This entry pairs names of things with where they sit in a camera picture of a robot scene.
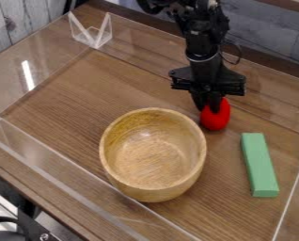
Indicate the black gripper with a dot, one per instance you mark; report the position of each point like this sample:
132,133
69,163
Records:
206,75

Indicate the red strawberry toy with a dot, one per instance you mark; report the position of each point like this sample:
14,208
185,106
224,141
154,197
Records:
216,121

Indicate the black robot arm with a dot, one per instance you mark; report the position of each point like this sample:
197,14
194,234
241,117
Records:
202,24

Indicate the wooden bowl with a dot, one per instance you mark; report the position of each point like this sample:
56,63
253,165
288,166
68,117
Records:
152,151

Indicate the green rectangular block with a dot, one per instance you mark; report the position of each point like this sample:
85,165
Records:
263,182

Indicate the clear acrylic tray enclosure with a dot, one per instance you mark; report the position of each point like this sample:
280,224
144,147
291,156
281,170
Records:
64,90

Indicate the black clamp mount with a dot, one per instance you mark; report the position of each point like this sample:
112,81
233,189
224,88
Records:
36,231

